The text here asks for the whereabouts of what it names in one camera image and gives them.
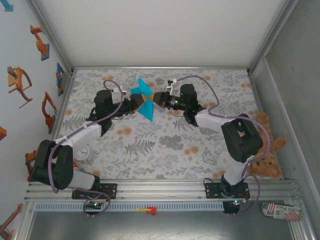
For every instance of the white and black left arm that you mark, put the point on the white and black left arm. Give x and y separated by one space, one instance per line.
62 170

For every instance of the brown teddy bear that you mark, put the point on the brown teddy bear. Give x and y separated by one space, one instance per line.
267 171

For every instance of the stars and stripes printed pouch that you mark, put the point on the stars and stripes printed pouch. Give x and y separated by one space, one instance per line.
280 212

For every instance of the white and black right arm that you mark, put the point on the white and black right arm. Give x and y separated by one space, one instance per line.
240 140

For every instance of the white alarm clock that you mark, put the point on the white alarm clock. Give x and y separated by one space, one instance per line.
82 153

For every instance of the aluminium mounting rail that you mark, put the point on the aluminium mounting rail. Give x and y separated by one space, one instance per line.
162 190

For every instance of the red and yellow small tool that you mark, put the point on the red and yellow small tool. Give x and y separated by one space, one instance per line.
150 210

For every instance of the orange gripper claw wall sticker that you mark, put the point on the orange gripper claw wall sticker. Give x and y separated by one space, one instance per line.
15 80

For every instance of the orange box wall sticker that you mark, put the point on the orange box wall sticker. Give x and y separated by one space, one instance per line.
2 132

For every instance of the blue and orange wall sticker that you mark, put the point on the blue and orange wall sticker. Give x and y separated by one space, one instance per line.
59 75

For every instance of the aluminium frame crossbar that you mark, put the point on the aluminium frame crossbar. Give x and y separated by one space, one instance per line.
160 67

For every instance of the floral print tablecloth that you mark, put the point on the floral print tablecloth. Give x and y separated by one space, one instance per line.
150 162

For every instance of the aluminium frame post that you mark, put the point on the aluminium frame post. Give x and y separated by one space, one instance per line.
50 32
272 32

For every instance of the small circuit board green LED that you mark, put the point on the small circuit board green LED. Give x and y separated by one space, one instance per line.
93 205
235 203

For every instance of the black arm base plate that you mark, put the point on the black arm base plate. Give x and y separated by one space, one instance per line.
110 191
212 191

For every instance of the teal cloth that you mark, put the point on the teal cloth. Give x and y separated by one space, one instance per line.
147 112

